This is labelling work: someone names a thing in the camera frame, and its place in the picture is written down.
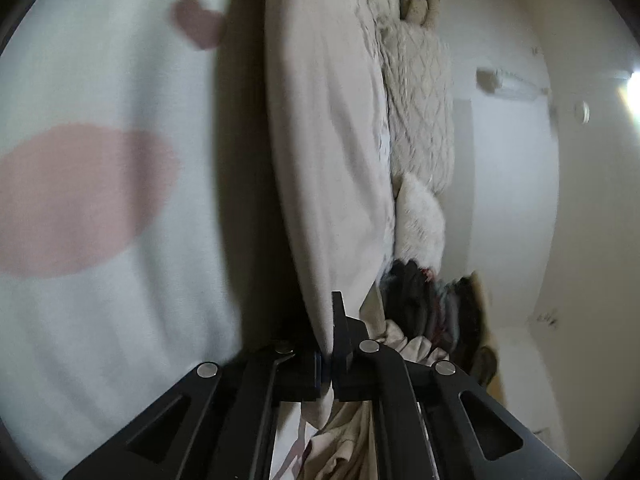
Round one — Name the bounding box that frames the white wall lamp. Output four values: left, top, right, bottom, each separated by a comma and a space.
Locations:
476, 68, 549, 101

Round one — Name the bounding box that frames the folded beige blanket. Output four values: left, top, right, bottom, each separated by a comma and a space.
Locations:
400, 0, 439, 29

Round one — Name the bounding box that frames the khaki folded garment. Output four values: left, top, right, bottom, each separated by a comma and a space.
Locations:
454, 272, 498, 389

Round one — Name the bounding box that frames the dark folded clothes stack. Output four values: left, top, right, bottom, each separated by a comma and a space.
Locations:
383, 260, 460, 363

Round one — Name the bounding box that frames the small fluffy white pillow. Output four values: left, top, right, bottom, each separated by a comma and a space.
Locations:
394, 172, 446, 274

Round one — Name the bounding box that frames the bear print bed sheet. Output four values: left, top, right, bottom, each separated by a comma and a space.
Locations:
1, 0, 240, 479

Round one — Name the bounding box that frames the large knitted beige pillow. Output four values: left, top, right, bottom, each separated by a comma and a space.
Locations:
367, 0, 454, 194

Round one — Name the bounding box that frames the pink brown garment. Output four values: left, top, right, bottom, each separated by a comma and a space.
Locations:
265, 0, 394, 356

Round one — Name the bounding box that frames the ceiling light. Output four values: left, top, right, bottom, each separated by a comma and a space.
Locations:
620, 70, 640, 117

